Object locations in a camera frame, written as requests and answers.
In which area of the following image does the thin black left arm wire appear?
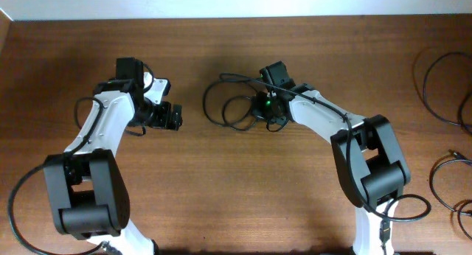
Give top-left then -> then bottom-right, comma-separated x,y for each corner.
123,125 -> 148,137

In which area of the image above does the thick black cable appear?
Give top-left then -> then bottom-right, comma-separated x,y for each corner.
422,51 -> 472,135

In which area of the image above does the thin black USB cable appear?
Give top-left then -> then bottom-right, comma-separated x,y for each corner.
201,77 -> 261,133

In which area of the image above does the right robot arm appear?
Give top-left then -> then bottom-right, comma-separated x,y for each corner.
260,61 -> 411,254

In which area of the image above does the left camera black cable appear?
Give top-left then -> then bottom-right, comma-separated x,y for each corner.
7,61 -> 156,255

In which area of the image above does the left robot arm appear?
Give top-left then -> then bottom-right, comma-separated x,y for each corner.
44,57 -> 182,254

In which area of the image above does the thin black arm wire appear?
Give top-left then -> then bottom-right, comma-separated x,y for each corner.
123,125 -> 148,137
265,116 -> 291,133

